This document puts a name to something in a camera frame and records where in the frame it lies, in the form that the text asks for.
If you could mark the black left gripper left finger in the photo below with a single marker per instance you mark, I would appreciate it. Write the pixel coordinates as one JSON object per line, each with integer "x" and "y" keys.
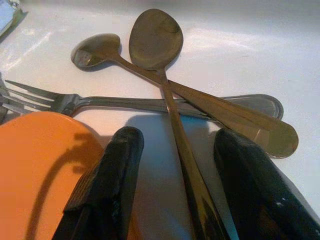
{"x": 110, "y": 185}

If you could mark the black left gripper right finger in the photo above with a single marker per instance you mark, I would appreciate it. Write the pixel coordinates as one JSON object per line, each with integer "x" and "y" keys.
{"x": 260, "y": 190}

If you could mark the orange plate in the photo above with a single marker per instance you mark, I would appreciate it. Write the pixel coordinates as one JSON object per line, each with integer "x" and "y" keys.
{"x": 37, "y": 175}

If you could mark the silver metal fork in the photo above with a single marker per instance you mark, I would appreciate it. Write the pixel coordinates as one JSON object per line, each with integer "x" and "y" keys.
{"x": 120, "y": 102}

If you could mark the small gold metal spoon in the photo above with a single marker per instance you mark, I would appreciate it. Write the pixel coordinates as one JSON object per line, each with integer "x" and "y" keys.
{"x": 97, "y": 53}

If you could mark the silver metal cutlery piece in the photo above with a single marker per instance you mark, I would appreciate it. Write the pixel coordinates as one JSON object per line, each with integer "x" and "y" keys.
{"x": 2, "y": 100}

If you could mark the large gold metal spoon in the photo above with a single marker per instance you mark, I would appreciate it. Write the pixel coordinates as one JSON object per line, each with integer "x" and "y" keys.
{"x": 156, "y": 40}

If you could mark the clear glass object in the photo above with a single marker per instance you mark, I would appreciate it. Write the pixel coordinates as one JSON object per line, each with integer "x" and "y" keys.
{"x": 7, "y": 15}

